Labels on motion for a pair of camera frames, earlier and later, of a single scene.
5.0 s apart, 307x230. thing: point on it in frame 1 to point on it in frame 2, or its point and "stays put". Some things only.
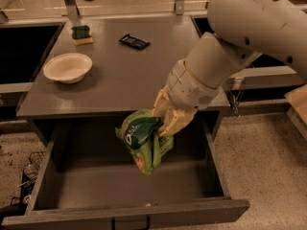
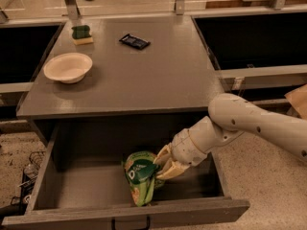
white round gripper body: [189, 87] to [184, 147]
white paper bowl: [67, 67] stays put
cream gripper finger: [162, 103] to [166, 152]
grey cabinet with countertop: [95, 71] stays put
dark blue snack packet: [134, 41] stays put
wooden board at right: [297, 99] stays put
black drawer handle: [148, 224] stays put
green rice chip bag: [140, 131] to [141, 169]
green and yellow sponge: [81, 34] stays put
